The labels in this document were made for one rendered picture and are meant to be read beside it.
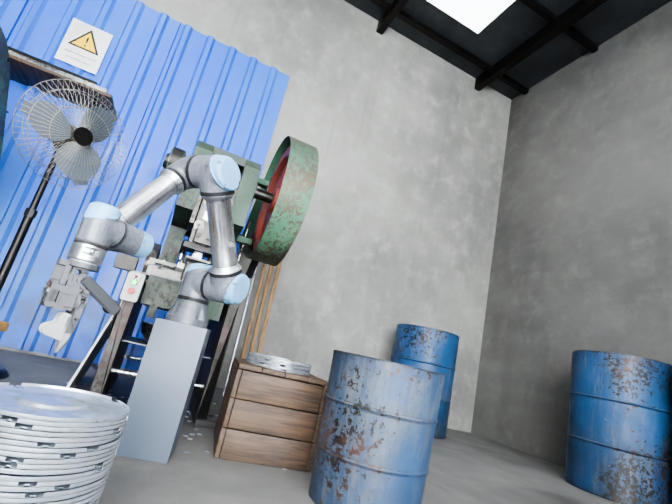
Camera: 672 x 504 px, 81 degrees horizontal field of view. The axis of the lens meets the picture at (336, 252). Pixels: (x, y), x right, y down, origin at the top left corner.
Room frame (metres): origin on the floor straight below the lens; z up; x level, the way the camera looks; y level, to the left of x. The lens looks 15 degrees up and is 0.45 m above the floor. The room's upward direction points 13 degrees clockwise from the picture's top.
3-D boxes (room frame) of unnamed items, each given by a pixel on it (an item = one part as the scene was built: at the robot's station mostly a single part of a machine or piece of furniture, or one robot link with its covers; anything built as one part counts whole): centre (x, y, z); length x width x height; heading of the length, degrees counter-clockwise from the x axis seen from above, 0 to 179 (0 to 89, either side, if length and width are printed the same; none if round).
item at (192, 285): (1.53, 0.49, 0.62); 0.13 x 0.12 x 0.14; 66
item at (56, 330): (0.95, 0.59, 0.37); 0.06 x 0.03 x 0.09; 133
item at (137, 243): (1.07, 0.57, 0.63); 0.11 x 0.11 x 0.08; 66
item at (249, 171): (2.40, 0.84, 0.83); 0.79 x 0.43 x 1.34; 21
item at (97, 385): (2.30, 1.09, 0.45); 0.92 x 0.12 x 0.90; 21
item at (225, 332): (2.50, 0.59, 0.45); 0.92 x 0.12 x 0.90; 21
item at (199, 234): (2.23, 0.77, 1.04); 0.17 x 0.15 x 0.30; 21
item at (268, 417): (1.87, 0.14, 0.18); 0.40 x 0.38 x 0.35; 14
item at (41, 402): (0.88, 0.49, 0.25); 0.29 x 0.29 x 0.01
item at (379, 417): (1.50, -0.28, 0.24); 0.42 x 0.42 x 0.48
